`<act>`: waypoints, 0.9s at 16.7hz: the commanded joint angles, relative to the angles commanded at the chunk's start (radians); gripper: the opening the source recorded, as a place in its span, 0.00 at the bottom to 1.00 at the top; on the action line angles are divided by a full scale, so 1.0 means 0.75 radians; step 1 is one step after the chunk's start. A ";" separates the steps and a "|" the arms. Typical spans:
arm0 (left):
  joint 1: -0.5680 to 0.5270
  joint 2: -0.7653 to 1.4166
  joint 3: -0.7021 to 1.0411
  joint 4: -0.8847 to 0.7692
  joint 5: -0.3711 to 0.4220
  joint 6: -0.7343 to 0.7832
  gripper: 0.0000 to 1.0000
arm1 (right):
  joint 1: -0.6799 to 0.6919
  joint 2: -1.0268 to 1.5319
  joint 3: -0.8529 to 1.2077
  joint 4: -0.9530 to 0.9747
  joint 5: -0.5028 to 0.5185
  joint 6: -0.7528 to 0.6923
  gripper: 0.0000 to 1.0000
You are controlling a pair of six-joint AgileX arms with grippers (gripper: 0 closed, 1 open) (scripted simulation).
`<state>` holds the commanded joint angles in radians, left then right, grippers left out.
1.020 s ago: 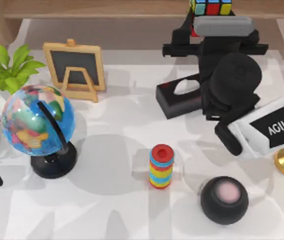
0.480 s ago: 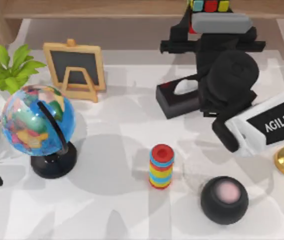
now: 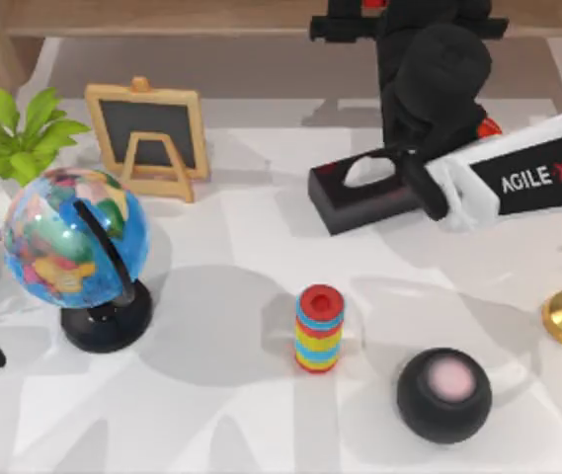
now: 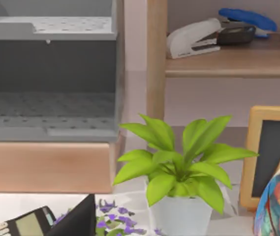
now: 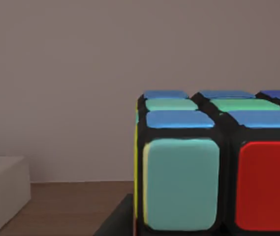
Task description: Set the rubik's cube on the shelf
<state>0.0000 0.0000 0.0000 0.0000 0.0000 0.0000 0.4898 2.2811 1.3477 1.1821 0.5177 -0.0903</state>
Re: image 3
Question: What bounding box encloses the wooden shelf unit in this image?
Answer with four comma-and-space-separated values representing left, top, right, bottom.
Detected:
0, 0, 562, 103

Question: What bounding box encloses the green leafy plant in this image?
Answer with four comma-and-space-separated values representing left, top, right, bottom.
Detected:
0, 87, 92, 194

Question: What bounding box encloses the black tissue box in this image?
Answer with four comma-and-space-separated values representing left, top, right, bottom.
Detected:
307, 149, 431, 238

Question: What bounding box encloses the blue globe on black stand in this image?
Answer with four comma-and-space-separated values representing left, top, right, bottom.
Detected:
2, 166, 155, 355

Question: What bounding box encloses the wooden framed blackboard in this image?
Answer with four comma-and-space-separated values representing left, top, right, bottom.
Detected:
84, 76, 211, 204

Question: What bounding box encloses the stack of coloured rings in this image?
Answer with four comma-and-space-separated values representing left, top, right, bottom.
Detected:
294, 283, 347, 373

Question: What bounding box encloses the black round speaker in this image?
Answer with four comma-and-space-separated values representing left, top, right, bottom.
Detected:
396, 347, 494, 446

